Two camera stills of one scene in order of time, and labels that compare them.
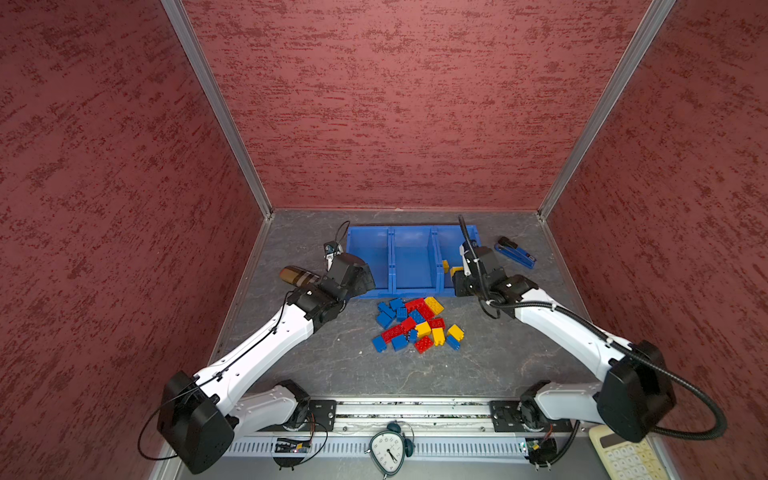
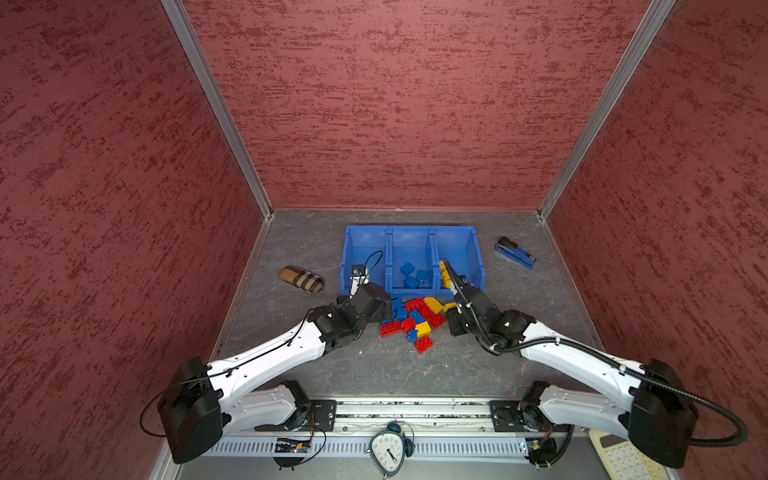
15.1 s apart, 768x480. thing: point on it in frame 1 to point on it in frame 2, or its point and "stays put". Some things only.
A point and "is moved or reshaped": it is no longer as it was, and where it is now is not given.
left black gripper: [360, 287] to [385, 315]
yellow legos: [445, 268] is moved or reshaped
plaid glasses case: [298, 277] stays put
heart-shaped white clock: [388, 449] stays put
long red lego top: [422, 307] stays put
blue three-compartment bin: [407, 260] stays put
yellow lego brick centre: [423, 329] stays put
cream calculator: [626, 459] stays put
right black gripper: [458, 281] to [453, 319]
